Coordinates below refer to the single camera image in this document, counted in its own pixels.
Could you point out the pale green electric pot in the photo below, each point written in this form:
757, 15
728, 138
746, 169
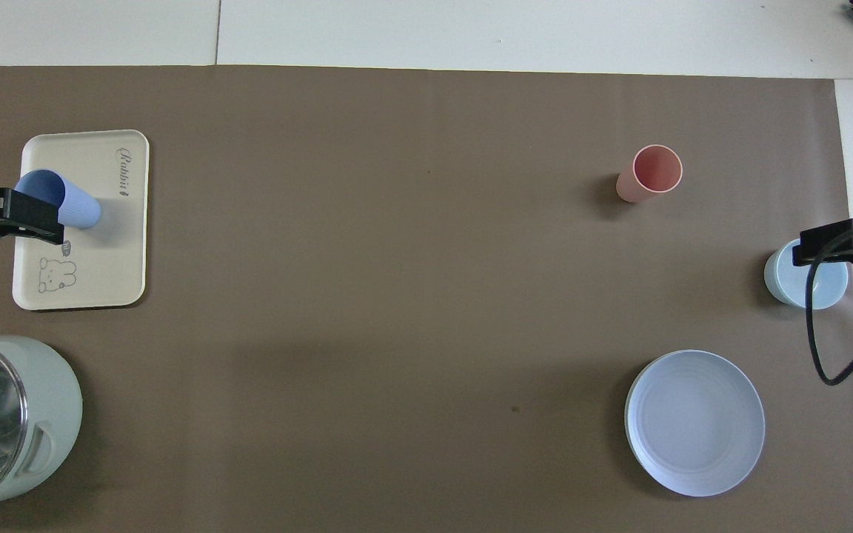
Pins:
56, 407

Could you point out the light blue bowl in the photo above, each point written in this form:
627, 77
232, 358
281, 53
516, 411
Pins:
830, 285

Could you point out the blue ribbed cup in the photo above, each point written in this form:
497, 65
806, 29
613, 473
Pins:
75, 203

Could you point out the cream rabbit print tray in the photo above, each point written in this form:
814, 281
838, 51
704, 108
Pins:
108, 259

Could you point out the light blue plate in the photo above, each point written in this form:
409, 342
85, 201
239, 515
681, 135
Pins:
695, 422

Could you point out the brown paper table mat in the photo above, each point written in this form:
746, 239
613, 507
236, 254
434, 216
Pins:
412, 296

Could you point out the pink cup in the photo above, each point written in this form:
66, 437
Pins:
656, 169

